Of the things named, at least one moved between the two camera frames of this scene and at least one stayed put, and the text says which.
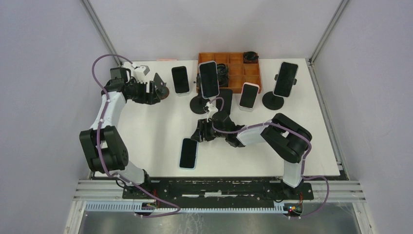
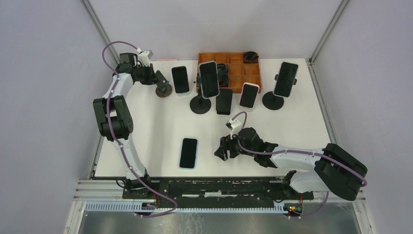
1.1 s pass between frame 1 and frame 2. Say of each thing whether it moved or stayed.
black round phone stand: stayed
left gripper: moved
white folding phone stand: stayed
